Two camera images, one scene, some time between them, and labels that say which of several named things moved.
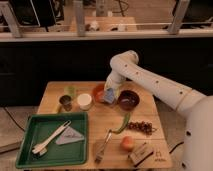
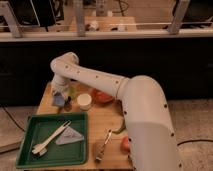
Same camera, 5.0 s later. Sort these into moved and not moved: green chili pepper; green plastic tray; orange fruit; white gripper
Moved: white gripper
Not moved: orange fruit; green chili pepper; green plastic tray
